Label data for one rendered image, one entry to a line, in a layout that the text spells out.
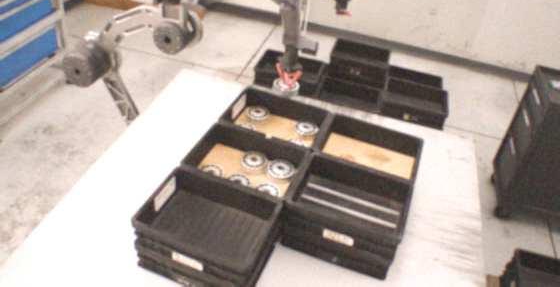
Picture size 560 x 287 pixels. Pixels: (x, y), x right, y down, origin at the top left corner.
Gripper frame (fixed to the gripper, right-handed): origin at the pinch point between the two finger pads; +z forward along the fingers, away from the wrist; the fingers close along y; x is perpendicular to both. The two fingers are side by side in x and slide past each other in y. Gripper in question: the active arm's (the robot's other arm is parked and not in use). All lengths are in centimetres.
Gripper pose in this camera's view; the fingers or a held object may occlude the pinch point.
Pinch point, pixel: (286, 82)
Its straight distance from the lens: 197.8
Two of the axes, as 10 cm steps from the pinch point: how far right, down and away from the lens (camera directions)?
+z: -1.3, 8.1, 5.7
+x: -8.9, 1.6, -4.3
